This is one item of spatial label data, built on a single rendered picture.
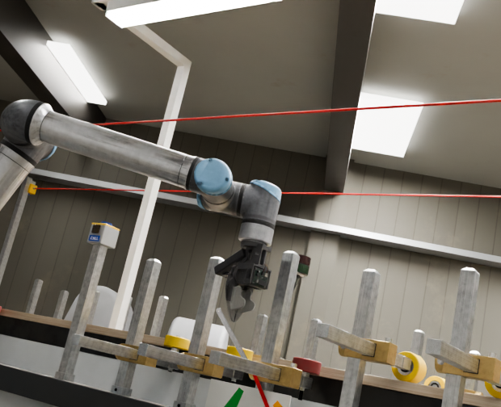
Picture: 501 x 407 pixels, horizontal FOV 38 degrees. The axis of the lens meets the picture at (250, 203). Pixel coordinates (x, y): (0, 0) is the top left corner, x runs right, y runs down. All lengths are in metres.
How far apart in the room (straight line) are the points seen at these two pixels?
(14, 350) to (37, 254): 4.99
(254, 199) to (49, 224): 6.17
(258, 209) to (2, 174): 0.71
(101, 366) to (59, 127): 1.01
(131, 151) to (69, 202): 6.13
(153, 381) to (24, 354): 0.67
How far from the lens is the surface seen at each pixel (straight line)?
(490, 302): 7.57
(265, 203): 1.91
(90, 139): 1.89
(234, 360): 1.73
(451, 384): 1.71
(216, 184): 1.78
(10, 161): 2.09
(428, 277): 7.48
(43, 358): 2.86
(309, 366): 2.00
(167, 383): 2.41
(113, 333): 2.60
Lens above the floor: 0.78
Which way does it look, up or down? 15 degrees up
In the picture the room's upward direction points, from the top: 13 degrees clockwise
